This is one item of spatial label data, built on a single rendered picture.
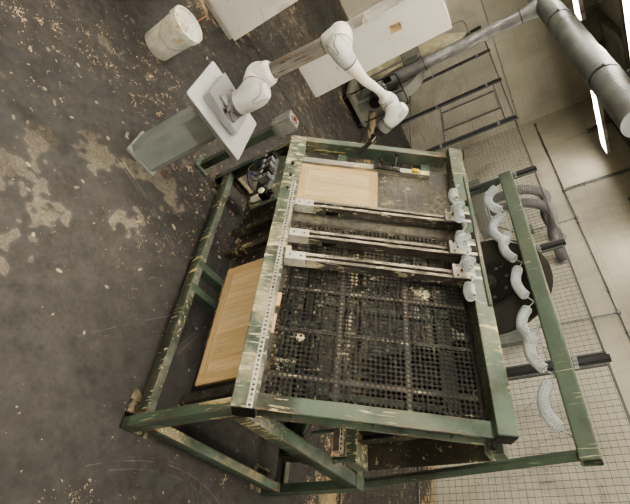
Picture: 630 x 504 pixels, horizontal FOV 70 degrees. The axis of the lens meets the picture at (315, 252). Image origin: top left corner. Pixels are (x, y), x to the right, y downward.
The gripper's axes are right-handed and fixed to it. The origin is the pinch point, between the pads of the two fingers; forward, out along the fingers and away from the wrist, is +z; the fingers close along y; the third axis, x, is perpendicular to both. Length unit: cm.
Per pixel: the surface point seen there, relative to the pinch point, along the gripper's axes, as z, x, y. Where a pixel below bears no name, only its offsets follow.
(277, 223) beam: 51, 13, -57
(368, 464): 81, -112, -142
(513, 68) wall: -53, -235, 854
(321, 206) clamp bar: 33.2, -2.4, -35.6
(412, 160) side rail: -3, -41, 50
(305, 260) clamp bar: 41, -11, -82
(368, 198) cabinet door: 18.4, -26.0, -9.8
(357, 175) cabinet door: 20.7, -12.7, 11.9
